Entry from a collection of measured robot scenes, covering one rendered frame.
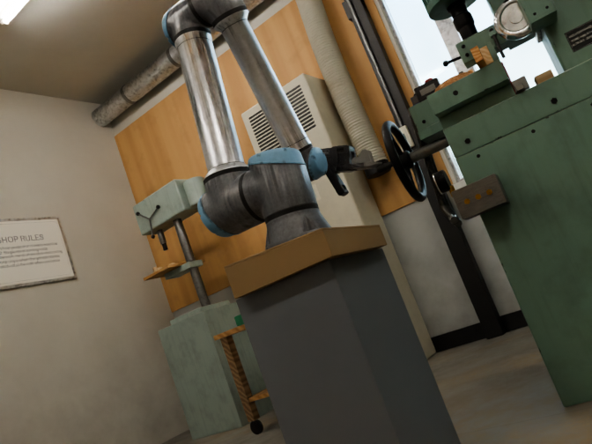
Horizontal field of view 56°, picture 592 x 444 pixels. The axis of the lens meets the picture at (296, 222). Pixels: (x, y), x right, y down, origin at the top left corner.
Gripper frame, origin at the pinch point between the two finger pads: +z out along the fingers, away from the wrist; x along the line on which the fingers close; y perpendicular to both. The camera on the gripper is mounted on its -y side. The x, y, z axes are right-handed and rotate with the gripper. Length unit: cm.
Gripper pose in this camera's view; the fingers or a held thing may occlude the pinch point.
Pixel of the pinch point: (377, 166)
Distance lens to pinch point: 180.0
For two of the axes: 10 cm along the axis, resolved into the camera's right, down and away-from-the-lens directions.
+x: 4.3, -0.1, 9.0
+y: -0.5, -10.0, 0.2
